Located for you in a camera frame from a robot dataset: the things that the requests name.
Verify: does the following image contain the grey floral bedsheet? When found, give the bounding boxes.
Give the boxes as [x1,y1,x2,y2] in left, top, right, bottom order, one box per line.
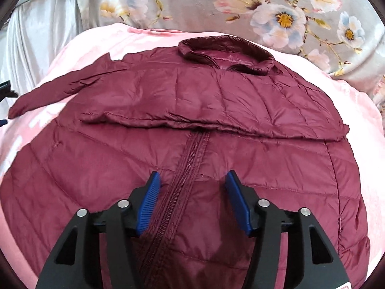
[74,0,385,118]

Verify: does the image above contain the pink printed blanket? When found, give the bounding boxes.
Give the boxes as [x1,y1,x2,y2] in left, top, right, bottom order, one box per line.
[0,22,385,289]

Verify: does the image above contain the maroon puffer jacket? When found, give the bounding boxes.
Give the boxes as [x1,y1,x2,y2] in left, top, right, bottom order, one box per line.
[0,34,372,289]

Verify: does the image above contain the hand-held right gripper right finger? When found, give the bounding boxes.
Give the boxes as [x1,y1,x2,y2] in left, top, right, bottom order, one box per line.
[225,170,351,289]

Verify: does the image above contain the silver grey satin cloth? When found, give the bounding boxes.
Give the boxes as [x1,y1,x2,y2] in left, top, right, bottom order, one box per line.
[0,0,100,109]

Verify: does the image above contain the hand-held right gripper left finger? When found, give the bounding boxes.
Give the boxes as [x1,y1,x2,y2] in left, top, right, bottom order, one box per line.
[36,171,161,289]

